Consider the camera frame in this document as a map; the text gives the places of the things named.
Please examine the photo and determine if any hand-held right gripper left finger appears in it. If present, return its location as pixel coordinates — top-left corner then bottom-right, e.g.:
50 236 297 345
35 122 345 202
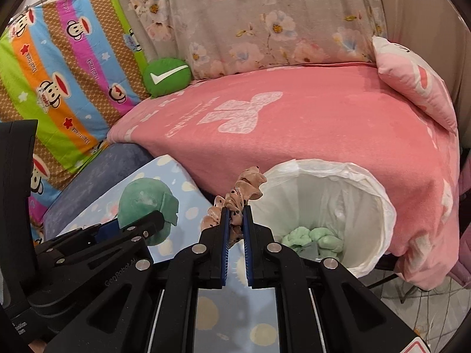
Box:
46 206 228 353

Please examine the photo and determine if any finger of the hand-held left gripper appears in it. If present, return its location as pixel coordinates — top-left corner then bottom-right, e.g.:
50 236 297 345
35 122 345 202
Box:
35 222 120 254
45 210 165 270

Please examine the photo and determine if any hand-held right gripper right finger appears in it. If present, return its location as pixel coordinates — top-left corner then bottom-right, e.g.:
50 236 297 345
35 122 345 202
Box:
242 205 414 353

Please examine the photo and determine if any peach polka dot scrunchie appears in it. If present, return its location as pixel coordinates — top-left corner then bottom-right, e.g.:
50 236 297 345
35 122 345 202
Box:
200 165 268 245

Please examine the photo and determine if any green fluffy yarn scarf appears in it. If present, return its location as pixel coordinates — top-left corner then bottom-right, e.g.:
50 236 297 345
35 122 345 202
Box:
281 226 344 262

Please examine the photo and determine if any bin with white plastic liner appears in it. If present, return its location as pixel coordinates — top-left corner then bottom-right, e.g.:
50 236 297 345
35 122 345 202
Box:
252 159 397 278

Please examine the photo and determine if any blue printed tablecloth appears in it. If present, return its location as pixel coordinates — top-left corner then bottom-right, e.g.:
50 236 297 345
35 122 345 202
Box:
55 154 280 353

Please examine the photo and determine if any grey-blue sofa cushion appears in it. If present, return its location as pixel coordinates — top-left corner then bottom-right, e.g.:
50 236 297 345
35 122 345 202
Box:
42 143 155 239

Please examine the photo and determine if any striped monkey print blanket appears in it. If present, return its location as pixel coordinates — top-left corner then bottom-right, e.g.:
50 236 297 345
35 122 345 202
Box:
0 0 155 245

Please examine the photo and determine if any pink blanket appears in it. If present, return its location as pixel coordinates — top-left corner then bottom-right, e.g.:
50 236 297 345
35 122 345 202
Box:
107 62 462 290

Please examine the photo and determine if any green check mark cushion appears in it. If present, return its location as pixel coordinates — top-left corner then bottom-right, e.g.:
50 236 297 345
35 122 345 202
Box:
143 58 192 99

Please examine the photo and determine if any pink padded chair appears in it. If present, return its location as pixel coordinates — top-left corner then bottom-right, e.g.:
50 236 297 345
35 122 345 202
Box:
447 154 471 287

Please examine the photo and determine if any floral beige pillow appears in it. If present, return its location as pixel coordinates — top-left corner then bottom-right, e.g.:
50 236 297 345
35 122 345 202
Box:
121 0 391 81

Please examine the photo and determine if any pink printed pillow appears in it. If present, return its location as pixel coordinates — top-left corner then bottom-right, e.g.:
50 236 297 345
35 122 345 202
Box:
372 36 459 135

